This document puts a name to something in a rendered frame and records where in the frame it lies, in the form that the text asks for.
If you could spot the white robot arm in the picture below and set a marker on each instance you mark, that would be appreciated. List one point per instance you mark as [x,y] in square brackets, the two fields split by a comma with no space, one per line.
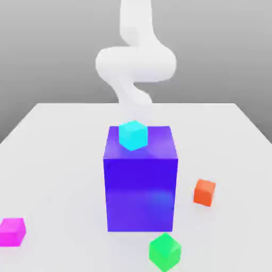
[136,63]

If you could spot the small cyan cube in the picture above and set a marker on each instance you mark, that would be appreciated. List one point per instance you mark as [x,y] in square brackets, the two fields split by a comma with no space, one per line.
[132,136]

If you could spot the small orange cube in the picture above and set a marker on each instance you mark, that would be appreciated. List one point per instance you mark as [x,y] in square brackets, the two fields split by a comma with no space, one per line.
[204,193]

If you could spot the small green cube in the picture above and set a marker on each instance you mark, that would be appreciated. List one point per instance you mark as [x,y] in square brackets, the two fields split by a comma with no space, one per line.
[164,252]

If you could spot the small magenta cube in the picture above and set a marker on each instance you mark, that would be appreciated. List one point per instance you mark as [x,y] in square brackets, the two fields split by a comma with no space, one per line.
[11,232]

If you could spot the large purple box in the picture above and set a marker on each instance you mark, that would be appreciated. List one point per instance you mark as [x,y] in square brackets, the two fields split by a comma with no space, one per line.
[140,191]

